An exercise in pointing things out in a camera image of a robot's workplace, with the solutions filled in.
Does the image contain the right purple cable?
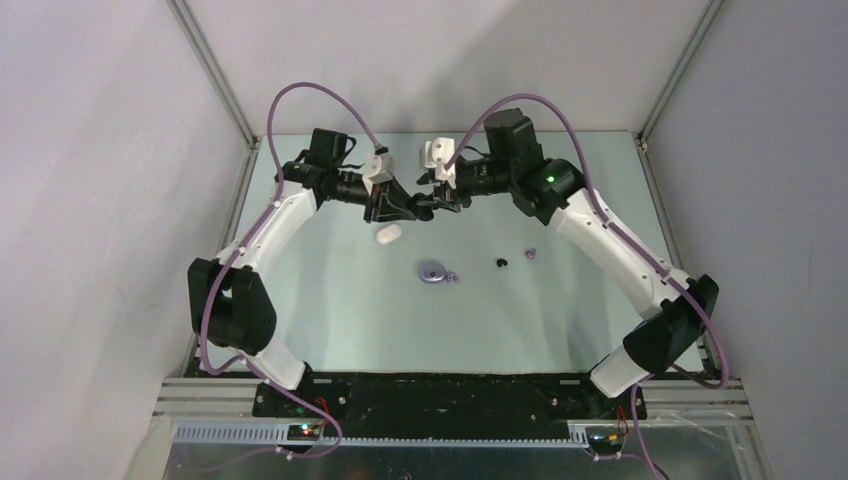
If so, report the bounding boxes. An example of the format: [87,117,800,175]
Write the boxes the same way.
[445,93,730,480]

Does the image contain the purple earbud charging case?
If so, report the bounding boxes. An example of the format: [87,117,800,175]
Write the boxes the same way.
[418,262,448,284]

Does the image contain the aluminium frame post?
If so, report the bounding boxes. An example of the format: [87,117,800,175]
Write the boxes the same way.
[635,0,727,153]
[166,0,257,149]

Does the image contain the black earbud charging case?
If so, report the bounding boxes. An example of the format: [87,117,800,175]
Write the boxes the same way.
[409,193,434,222]

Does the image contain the grey slotted cable duct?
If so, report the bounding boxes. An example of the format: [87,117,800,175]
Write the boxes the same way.
[172,423,591,450]

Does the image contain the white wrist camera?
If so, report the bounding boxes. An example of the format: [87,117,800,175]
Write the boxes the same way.
[417,137,456,189]
[362,151,395,191]

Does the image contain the white earbud charging case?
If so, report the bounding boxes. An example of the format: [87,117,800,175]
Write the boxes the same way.
[375,224,403,245]

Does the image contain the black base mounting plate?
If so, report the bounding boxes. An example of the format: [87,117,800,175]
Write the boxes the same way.
[252,372,647,442]

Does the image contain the left aluminium frame post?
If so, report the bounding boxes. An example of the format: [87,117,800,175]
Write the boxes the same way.
[166,0,257,149]

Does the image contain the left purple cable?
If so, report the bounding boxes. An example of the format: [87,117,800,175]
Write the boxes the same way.
[198,82,386,460]

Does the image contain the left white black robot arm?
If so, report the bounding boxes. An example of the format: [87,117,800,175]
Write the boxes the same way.
[187,128,433,417]

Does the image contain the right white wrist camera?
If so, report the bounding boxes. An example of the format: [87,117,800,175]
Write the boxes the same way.
[417,137,456,189]

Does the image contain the purple cable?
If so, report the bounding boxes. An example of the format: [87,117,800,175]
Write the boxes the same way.
[445,93,730,480]
[198,82,386,460]

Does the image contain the right aluminium frame post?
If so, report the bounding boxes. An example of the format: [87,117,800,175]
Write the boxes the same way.
[635,0,727,153]

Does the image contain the aluminium front frame rail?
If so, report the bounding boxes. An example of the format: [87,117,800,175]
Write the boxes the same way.
[153,378,754,427]

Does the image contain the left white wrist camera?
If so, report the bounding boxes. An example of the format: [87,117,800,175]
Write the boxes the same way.
[362,151,395,191]

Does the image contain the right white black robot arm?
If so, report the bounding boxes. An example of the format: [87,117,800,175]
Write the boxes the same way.
[418,108,719,418]

